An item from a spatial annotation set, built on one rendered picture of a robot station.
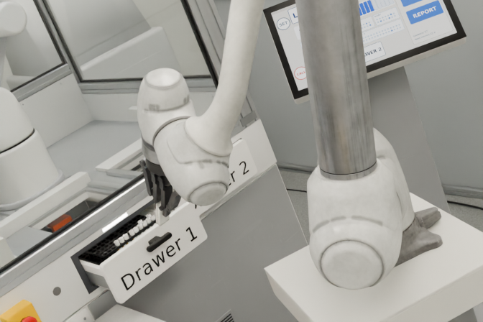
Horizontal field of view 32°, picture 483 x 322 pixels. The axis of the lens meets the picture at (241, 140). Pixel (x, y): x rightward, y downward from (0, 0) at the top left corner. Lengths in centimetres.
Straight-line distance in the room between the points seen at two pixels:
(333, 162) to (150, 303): 97
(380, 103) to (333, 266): 120
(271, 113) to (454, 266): 279
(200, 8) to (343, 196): 102
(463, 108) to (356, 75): 207
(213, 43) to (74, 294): 77
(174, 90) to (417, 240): 57
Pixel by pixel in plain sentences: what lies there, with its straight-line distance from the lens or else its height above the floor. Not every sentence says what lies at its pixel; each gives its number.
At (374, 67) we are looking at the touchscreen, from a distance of 242.
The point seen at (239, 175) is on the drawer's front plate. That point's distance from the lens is 235.
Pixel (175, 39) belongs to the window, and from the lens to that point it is 226.
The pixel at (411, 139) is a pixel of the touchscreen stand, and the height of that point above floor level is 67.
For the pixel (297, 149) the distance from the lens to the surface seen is 433.
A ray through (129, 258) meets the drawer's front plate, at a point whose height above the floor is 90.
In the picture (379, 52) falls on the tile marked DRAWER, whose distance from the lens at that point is 244.
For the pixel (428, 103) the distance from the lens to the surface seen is 352.
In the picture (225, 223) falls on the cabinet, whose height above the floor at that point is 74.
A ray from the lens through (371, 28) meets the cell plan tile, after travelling 247.
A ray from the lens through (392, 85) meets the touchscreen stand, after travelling 256.
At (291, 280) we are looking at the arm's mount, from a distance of 178.
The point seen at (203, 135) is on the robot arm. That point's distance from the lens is 151.
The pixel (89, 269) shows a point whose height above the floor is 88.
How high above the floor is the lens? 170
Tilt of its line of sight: 19 degrees down
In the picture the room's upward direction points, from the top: 22 degrees counter-clockwise
